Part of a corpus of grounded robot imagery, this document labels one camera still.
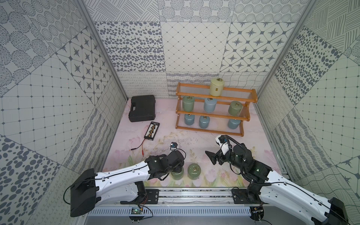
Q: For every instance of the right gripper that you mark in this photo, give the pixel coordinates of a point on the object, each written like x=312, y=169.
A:
x=213, y=157

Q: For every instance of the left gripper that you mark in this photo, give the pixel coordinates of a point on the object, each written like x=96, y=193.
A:
x=176, y=165

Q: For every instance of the green canister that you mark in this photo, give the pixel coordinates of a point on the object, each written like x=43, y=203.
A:
x=177, y=175
x=193, y=171
x=188, y=103
x=235, y=108

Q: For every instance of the cream yellow canister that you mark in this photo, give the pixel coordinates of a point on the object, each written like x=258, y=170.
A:
x=217, y=86

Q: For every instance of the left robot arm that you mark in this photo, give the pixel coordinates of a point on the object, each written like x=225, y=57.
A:
x=107, y=181

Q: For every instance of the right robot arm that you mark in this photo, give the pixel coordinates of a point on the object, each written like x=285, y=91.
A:
x=268, y=186

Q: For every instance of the wooden three-tier shelf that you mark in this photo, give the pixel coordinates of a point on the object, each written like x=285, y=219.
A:
x=220, y=117

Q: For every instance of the floral pink table mat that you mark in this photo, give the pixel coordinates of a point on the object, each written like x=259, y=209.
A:
x=130, y=135

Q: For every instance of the red black test lead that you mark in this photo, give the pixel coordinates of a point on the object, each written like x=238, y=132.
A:
x=140, y=146

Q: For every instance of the blue canister bottom right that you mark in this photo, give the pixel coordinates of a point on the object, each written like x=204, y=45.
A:
x=234, y=124

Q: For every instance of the blue canister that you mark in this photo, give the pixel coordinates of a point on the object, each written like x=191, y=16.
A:
x=209, y=105
x=189, y=119
x=234, y=124
x=204, y=122

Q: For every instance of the blue canister bottom centre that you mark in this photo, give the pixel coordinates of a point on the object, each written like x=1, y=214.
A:
x=204, y=122

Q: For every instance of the black battery holder tray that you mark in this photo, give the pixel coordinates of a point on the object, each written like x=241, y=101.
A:
x=151, y=131

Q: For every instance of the blue canister bottom left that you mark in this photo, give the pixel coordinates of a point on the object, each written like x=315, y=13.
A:
x=189, y=119

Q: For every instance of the blue canister middle centre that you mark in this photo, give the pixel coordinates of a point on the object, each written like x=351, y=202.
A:
x=209, y=105

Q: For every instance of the green circuit board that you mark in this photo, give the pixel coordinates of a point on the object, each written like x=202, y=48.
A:
x=136, y=214

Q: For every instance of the black plastic tool case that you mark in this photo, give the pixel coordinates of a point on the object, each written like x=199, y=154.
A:
x=142, y=108

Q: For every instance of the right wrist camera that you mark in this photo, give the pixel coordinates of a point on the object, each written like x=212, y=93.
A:
x=224, y=147

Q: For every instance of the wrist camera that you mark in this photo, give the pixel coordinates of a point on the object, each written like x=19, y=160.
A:
x=224, y=147
x=173, y=146

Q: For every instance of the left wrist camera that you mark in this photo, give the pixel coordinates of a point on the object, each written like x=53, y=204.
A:
x=173, y=146

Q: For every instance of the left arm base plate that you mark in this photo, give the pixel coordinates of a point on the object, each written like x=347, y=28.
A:
x=150, y=196

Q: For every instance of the aluminium mounting rail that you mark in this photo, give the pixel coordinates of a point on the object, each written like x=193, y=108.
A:
x=194, y=195

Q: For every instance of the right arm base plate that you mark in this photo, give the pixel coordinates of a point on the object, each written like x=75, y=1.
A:
x=243, y=196

